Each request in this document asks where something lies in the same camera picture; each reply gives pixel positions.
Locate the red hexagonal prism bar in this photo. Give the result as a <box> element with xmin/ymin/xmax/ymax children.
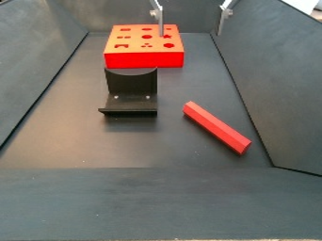
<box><xmin>183</xmin><ymin>101</ymin><xmax>251</xmax><ymax>155</ymax></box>

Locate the black curved holder stand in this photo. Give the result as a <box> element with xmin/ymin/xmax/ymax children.
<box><xmin>97</xmin><ymin>68</ymin><xmax>159</xmax><ymax>116</ymax></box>

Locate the red shape sorter board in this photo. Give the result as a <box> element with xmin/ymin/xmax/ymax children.
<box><xmin>103</xmin><ymin>24</ymin><xmax>184</xmax><ymax>69</ymax></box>

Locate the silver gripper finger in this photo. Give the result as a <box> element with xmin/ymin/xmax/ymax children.
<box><xmin>149</xmin><ymin>0</ymin><xmax>163</xmax><ymax>36</ymax></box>
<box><xmin>216</xmin><ymin>0</ymin><xmax>232</xmax><ymax>35</ymax></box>

